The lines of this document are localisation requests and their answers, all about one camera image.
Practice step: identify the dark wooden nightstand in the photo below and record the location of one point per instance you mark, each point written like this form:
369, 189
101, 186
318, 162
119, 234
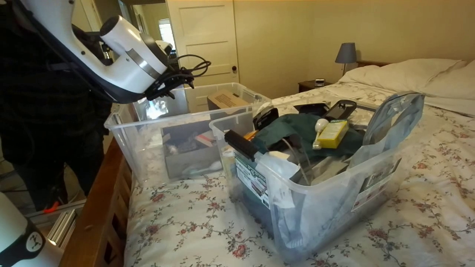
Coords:
312, 84

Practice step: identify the clear plastic bin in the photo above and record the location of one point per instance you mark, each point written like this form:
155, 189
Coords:
303, 204
171, 137

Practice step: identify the black round device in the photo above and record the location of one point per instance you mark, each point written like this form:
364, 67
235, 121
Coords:
265, 118

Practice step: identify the brown cardboard box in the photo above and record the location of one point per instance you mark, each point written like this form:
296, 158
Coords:
225, 100

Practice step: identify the dark green cloth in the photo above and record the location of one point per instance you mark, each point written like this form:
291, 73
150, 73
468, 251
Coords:
300, 128

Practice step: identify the clear plastic bin left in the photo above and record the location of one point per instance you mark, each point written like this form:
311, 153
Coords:
171, 137

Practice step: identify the white pillow far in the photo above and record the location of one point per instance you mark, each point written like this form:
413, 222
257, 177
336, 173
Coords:
455, 91

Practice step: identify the yellow sponge block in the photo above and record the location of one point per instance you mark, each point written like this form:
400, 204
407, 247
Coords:
333, 134

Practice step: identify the floral bedspread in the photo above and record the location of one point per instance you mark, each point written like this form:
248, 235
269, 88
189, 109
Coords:
415, 208

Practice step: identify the white pillow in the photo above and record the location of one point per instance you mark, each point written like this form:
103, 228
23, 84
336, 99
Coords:
455, 91
409, 75

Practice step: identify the clear plastic bin right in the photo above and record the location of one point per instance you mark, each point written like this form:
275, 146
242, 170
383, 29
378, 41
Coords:
303, 204

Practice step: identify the wooden bed footboard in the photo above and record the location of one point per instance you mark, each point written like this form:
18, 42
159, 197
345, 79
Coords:
100, 235

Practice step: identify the white pillow near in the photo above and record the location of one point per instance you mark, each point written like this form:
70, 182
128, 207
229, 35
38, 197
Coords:
409, 75

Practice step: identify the clear zip pouch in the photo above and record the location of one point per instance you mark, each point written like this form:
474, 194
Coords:
389, 125

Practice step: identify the black cylindrical tube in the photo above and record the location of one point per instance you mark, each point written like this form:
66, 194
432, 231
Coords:
241, 145

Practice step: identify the grey bedside lamp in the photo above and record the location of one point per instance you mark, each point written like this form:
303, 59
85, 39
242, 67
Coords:
346, 56

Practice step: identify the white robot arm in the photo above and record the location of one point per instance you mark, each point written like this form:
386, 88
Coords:
118, 60

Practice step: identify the white panel door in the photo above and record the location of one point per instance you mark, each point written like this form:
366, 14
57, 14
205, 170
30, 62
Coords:
207, 29

